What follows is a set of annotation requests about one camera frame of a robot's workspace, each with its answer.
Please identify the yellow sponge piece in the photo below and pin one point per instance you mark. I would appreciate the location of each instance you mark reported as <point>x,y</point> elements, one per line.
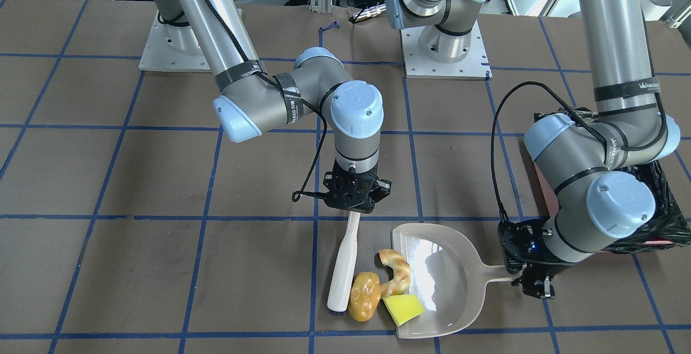
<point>403,308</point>

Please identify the croissant bread piece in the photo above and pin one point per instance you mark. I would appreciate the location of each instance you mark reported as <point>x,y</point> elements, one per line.
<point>401,273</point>

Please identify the black trash bag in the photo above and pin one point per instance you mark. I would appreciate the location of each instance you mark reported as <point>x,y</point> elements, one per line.
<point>661,208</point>

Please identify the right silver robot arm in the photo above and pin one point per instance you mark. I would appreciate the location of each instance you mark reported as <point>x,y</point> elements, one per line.
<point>251,102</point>

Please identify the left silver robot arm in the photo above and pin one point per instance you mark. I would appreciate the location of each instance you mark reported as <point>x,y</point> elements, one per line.
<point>626,93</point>

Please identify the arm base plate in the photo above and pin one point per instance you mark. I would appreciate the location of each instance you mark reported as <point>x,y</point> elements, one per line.
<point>430,54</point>
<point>173,52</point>

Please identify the beige plastic dustpan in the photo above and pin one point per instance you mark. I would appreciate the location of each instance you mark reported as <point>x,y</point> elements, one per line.
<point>447,275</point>

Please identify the yellow potato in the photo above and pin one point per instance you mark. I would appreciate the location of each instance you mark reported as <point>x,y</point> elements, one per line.
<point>365,294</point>

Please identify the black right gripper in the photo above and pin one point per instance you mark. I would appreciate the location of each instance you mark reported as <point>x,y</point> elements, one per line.
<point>384,190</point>

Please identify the beige hand brush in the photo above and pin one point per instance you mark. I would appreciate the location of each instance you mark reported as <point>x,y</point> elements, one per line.
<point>343,273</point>

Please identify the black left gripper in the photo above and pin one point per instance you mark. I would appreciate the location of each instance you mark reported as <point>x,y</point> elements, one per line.
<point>536,283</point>

